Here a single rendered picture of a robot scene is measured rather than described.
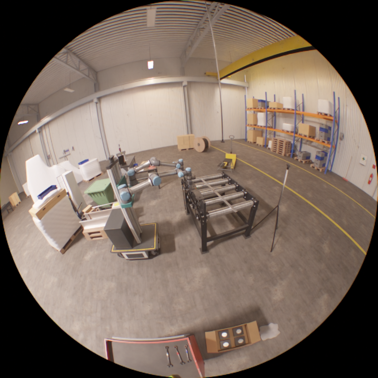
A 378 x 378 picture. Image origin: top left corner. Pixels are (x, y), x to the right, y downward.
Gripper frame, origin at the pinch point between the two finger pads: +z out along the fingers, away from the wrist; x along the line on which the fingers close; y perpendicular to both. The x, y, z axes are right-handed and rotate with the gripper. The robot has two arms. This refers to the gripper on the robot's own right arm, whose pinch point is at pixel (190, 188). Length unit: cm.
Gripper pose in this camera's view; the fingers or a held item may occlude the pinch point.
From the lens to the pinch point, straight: 199.4
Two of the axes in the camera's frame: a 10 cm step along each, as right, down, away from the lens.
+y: -9.7, 1.9, -1.7
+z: 0.9, 8.7, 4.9
